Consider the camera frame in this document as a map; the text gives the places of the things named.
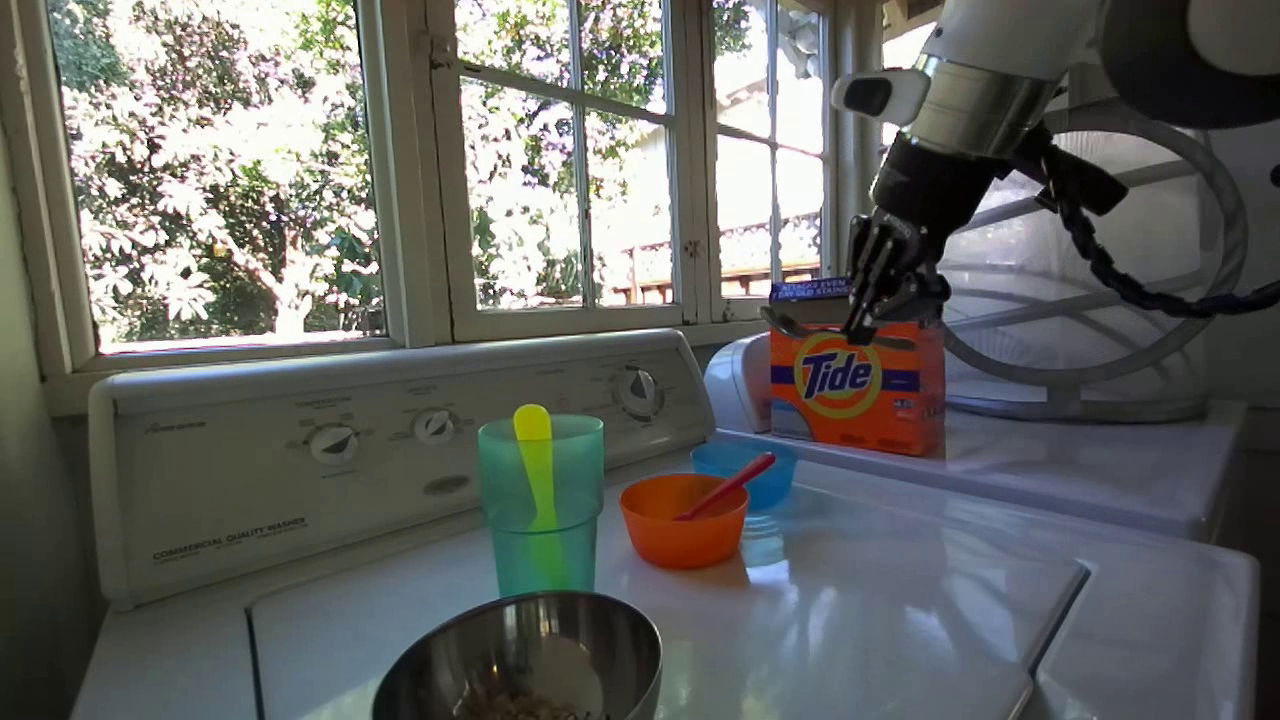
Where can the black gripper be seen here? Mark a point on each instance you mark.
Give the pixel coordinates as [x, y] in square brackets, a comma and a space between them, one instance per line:
[934, 193]

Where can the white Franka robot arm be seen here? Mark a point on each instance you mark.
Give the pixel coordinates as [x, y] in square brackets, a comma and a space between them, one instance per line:
[1012, 53]

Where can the red plastic spoon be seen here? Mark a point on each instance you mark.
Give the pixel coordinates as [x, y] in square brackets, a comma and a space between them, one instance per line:
[727, 484]

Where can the yellow plastic spoon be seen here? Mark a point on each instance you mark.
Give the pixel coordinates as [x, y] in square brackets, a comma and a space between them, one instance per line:
[535, 427]

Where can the green plastic cup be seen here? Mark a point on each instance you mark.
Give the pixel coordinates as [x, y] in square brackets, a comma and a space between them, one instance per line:
[575, 504]

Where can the orange Tide detergent box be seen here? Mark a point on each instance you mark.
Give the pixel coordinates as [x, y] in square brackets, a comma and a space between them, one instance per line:
[852, 387]

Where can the white mesh laundry hamper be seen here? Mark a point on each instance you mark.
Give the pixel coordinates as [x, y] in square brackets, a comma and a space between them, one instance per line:
[1080, 305]

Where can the blue plastic bowl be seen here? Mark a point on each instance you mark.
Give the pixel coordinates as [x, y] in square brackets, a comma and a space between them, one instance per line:
[775, 482]

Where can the white dryer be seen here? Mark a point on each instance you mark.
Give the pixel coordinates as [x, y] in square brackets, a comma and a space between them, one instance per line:
[1066, 465]

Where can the large washer dial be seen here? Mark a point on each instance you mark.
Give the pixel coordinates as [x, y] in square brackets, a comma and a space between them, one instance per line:
[637, 390]

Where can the orange plastic bowl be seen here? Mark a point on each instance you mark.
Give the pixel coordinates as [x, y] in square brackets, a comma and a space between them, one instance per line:
[674, 527]

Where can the white washer lid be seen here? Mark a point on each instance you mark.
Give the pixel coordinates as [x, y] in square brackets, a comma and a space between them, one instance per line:
[852, 625]

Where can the small washer knob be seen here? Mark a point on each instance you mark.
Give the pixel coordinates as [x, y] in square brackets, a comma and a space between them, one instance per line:
[432, 427]
[334, 441]

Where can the stainless steel bowl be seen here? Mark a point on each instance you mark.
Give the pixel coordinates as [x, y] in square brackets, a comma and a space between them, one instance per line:
[521, 662]

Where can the white washing machine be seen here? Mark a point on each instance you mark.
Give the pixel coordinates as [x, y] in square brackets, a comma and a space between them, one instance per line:
[200, 492]

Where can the white window frame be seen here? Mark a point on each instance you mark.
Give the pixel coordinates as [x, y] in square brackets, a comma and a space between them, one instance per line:
[413, 172]

